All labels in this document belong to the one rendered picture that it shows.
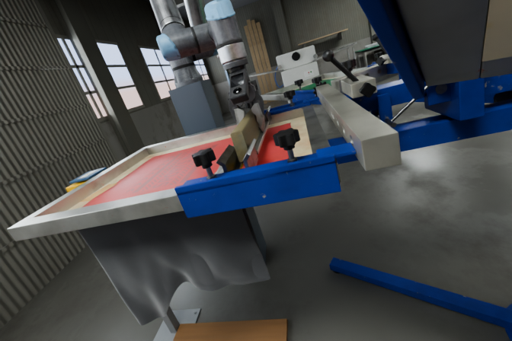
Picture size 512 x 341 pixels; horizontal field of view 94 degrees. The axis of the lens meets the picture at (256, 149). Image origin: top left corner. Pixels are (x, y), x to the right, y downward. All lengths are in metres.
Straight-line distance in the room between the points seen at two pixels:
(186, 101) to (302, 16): 8.00
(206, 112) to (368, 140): 1.01
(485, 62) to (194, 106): 1.17
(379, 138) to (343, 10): 8.99
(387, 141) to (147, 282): 0.73
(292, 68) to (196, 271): 5.85
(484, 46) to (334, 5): 9.08
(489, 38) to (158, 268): 0.78
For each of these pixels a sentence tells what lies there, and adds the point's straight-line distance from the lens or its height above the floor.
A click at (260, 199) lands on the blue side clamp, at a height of 0.95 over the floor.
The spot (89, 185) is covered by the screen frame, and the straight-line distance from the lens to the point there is 0.95.
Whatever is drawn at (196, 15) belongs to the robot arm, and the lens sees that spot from 1.22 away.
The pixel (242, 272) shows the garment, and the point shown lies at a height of 0.69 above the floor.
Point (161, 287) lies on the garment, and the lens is 0.85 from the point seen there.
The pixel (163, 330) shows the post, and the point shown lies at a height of 0.01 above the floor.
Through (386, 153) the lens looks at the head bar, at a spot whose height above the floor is 1.01.
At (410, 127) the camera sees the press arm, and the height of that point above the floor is 0.92.
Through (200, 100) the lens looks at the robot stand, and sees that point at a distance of 1.28.
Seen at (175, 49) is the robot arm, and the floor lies 1.29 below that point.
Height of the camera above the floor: 1.17
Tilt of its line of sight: 18 degrees down
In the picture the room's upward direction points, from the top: 17 degrees counter-clockwise
